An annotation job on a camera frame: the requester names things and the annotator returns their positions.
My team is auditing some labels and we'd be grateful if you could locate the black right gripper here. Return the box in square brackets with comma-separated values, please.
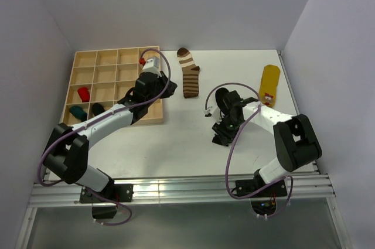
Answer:
[212, 115, 244, 146]

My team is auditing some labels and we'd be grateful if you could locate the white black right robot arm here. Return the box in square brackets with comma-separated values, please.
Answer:
[212, 88, 322, 197]

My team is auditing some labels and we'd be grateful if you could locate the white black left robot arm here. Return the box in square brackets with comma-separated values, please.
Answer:
[39, 72, 177, 202]

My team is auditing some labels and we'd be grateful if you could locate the brown striped sock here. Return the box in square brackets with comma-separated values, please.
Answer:
[176, 47, 200, 98]

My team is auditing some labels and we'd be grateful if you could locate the wooden compartment tray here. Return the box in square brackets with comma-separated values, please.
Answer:
[60, 46, 160, 125]

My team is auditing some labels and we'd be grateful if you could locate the yellow sock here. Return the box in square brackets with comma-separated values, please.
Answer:
[258, 64, 281, 108]

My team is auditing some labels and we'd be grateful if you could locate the red rolled sock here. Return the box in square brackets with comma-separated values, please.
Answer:
[77, 87, 90, 103]

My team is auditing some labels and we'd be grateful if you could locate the green rolled sock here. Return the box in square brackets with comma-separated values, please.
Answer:
[69, 105, 87, 122]

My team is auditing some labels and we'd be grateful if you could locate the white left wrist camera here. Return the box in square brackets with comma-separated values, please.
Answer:
[139, 56, 161, 76]

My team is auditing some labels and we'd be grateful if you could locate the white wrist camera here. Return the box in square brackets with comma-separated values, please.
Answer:
[139, 56, 161, 76]
[204, 106, 222, 123]

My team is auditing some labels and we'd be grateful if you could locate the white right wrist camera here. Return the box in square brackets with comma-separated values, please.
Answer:
[204, 106, 222, 123]

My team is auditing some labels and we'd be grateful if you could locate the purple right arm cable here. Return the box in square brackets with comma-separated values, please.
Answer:
[204, 83, 294, 220]

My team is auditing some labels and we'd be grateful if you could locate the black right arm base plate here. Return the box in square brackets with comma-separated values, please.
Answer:
[231, 179, 288, 198]

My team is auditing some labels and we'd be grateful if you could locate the aluminium frame rail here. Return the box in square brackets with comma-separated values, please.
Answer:
[28, 173, 335, 208]

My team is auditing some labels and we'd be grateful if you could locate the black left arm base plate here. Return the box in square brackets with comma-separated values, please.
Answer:
[79, 183, 134, 204]

